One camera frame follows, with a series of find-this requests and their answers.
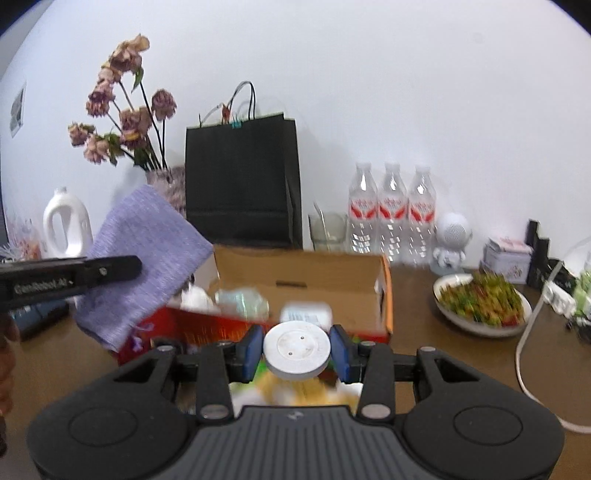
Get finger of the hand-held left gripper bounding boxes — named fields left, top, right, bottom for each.
left=84, top=255, right=142, bottom=293

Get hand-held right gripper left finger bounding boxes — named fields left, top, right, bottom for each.
left=113, top=324, right=265, bottom=424

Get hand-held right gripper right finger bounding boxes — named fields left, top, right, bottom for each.
left=329, top=324, right=481, bottom=421

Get white round disc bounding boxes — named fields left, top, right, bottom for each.
left=263, top=322, right=332, bottom=381

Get purple knitted cloth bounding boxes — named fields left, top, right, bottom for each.
left=74, top=185, right=214, bottom=352

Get orange cardboard box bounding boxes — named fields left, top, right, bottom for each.
left=117, top=244, right=394, bottom=370

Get person's left hand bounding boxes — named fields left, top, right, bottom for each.
left=0, top=316, right=20, bottom=418

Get dark blue object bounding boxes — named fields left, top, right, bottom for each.
left=7, top=300, right=71, bottom=342

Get floral printed packet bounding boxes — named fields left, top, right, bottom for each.
left=0, top=210, right=44, bottom=261

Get clear green packet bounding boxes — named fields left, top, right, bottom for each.
left=215, top=287, right=271, bottom=320

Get yellow white plush toy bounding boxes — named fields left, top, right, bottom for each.
left=233, top=369, right=363, bottom=414

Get white blue packet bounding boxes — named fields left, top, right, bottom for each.
left=279, top=301, right=334, bottom=329

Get white detergent bottle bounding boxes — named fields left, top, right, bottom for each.
left=43, top=187, right=94, bottom=259

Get white crumpled packet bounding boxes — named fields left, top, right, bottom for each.
left=179, top=284, right=218, bottom=311

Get purple mottled vase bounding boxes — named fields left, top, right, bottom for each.
left=145, top=166, right=187, bottom=217

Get clear glass cup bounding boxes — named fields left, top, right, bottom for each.
left=308, top=203, right=350, bottom=253

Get white plate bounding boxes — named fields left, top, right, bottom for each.
left=433, top=272, right=533, bottom=337

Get clear water bottle red label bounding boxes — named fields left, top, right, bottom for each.
left=409, top=165, right=437, bottom=267
left=348, top=162, right=380, bottom=256
left=379, top=162, right=410, bottom=265

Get black paper bag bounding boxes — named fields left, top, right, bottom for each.
left=185, top=80, right=304, bottom=251

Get dried pink flowers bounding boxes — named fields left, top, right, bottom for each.
left=68, top=33, right=178, bottom=172

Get white astronaut figure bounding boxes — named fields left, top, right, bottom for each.
left=429, top=211, right=473, bottom=277

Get floral tin box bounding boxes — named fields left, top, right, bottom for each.
left=482, top=237, right=534, bottom=285

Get white power strip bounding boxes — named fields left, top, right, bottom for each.
left=545, top=278, right=578, bottom=317

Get small green clear bottle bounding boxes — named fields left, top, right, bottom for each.
left=573, top=265, right=591, bottom=324

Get small wall picture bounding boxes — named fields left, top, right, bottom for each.
left=9, top=82, right=27, bottom=139

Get white cable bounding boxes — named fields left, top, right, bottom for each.
left=515, top=240, right=591, bottom=435

